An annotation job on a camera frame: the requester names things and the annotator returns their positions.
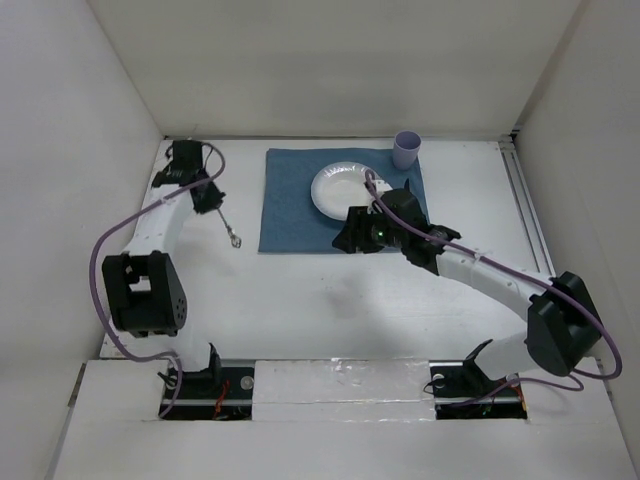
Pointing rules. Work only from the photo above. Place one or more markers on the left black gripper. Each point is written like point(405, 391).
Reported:
point(213, 203)

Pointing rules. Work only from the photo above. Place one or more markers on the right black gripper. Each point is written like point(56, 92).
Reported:
point(349, 236)

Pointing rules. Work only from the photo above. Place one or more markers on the white blue-rimmed plate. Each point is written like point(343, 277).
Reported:
point(339, 186)

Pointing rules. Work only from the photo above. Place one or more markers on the blue cloth napkin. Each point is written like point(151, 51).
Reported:
point(290, 222)

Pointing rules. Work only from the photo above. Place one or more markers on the lavender plastic cup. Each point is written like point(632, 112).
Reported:
point(405, 149)

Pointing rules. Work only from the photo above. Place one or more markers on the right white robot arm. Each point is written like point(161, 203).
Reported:
point(561, 320)

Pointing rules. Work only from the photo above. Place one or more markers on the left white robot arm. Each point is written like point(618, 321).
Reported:
point(145, 314)

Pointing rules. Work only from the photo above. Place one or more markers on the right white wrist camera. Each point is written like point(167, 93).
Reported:
point(381, 186)

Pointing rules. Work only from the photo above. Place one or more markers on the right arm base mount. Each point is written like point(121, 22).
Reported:
point(461, 391)

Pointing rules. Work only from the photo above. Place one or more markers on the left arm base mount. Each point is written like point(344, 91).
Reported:
point(229, 400)

